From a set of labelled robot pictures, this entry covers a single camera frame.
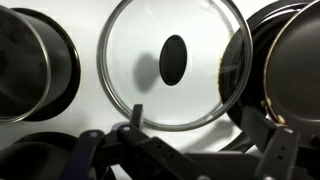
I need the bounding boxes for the gripper left finger bluish black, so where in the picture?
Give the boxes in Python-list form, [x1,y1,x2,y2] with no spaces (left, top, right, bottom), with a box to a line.
[59,103,208,180]

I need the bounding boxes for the gripper black right finger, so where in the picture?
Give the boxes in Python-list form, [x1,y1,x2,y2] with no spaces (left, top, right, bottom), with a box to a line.
[240,105,320,180]

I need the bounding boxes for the large glass lid black knob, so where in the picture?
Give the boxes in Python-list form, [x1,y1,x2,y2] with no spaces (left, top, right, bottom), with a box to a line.
[96,0,254,133]

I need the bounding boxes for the small black frying pan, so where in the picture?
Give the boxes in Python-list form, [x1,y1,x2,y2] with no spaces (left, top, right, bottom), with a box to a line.
[218,0,320,154]

